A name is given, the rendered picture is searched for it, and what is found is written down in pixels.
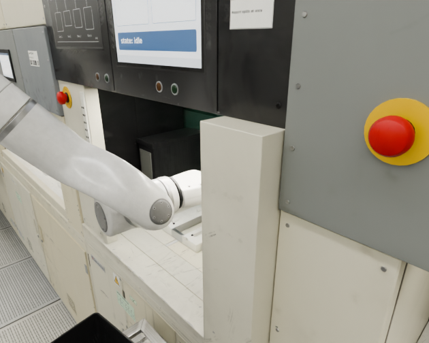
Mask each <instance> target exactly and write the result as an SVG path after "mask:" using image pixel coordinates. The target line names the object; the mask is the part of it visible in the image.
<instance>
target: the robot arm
mask: <svg viewBox="0 0 429 343"><path fill-rule="evenodd" d="M27 102H28V103H27ZM26 103H27V104H26ZM25 104H26V105H25ZM24 105H25V106H24ZM23 106H24V107H23ZM22 107H23V108H22ZM0 144H1V145H2V146H3V147H5V148H7V149H8V150H9V151H11V152H13V153H14V154H16V155H17V156H19V157H20V158H21V159H23V160H25V161H26V162H28V163H30V164H31V165H32V166H34V167H36V168H38V169H39V170H40V171H42V172H44V173H45V174H47V175H48V176H50V177H51V178H54V179H55V180H57V181H59V182H61V183H63V184H65V185H67V186H69V187H72V188H73V189H76V190H77V191H80V192H81V193H84V194H85V195H88V196H89V197H92V198H93V199H95V202H94V209H95V215H96V218H97V222H98V223H99V226H100V228H101V230H102V231H103V232H104V233H105V234H106V235H107V236H109V237H112V236H114V235H117V234H120V233H122V232H125V231H128V230H130V229H134V228H142V229H145V230H150V231H156V230H160V229H163V228H165V227H167V226H168V225H169V224H170V223H171V221H172V219H173V217H174V213H175V212H177V211H178V209H180V208H188V207H192V206H198V205H200V204H202V192H201V170H200V171H198V170H189V171H185V172H183V173H180V174H176V175H175V176H172V177H167V176H163V177H158V178H156V179H153V180H151V179H150V178H148V177H147V176H145V175H144V174H143V173H142V172H141V171H139V170H138V169H136V168H135V167H134V166H132V165H131V164H129V163H128V162H126V161H124V160H123V159H121V158H120V157H118V156H116V155H114V154H112V153H110V152H108V151H106V150H104V149H101V148H99V147H97V146H94V145H92V144H90V143H88V142H87V141H86V140H84V139H83V138H81V137H80V136H79V135H78V134H77V133H75V132H74V131H72V130H71V129H70V128H69V127H68V126H67V125H65V124H64V123H63V122H61V121H60V120H59V119H58V118H57V117H55V116H54V115H53V114H51V113H50V112H49V111H48V110H46V109H45V108H44V107H42V106H41V105H40V104H39V103H38V102H36V101H35V100H33V99H32V98H31V97H30V96H28V95H27V94H26V93H24V92H23V91H22V90H20V89H19V88H18V87H17V86H16V85H14V84H13V83H11V82H10V81H9V80H8V79H7V78H5V77H4V76H2V75H1V74H0Z"/></svg>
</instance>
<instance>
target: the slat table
mask: <svg viewBox="0 0 429 343"><path fill-rule="evenodd" d="M122 332H123V333H124V334H125V335H126V336H127V337H128V338H130V339H131V340H132V341H133V342H135V343H167V342H166V341H165V340H164V339H163V338H162V337H161V336H160V335H159V333H158V332H157V331H156V330H155V329H154V328H153V327H152V326H151V325H150V323H149V322H148V321H147V320H146V319H145V318H143V319H142V320H140V321H138V322H137V323H135V324H133V325H132V326H130V327H129V328H127V329H126V330H124V331H122Z"/></svg>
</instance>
